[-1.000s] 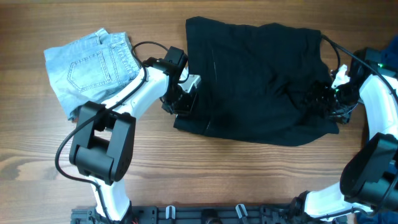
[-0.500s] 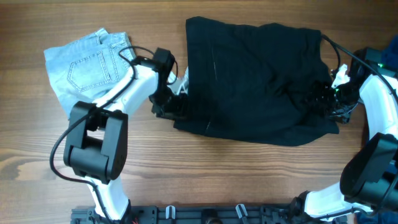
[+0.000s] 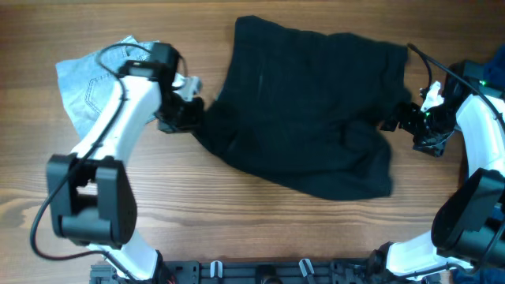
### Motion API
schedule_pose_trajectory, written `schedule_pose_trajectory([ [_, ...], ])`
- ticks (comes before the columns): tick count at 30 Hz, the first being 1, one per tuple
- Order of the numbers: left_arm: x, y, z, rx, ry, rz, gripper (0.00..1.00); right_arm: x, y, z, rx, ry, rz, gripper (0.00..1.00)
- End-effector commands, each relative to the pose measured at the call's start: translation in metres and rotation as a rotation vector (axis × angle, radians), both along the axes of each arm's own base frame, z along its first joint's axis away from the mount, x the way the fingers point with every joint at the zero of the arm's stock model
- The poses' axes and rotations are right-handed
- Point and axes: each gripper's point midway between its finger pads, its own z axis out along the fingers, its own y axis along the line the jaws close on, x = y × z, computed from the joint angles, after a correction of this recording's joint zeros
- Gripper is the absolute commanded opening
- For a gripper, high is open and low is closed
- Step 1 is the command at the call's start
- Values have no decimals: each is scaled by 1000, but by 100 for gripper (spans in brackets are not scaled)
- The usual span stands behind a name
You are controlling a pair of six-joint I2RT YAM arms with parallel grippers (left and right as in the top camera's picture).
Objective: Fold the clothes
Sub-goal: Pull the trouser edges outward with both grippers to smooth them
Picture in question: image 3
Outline black shorts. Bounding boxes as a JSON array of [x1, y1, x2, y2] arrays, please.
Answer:
[[195, 16, 411, 200]]

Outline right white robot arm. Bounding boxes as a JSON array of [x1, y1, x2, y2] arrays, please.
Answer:
[[366, 60, 504, 283]]

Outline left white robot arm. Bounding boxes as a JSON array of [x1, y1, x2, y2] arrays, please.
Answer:
[[30, 43, 204, 283]]

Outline blue clothes pile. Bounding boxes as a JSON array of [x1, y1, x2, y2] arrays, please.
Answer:
[[451, 45, 505, 284]]

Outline folded light blue jeans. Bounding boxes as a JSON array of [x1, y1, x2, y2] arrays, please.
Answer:
[[55, 35, 153, 138]]

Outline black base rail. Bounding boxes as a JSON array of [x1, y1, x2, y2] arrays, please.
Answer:
[[89, 258, 443, 284]]

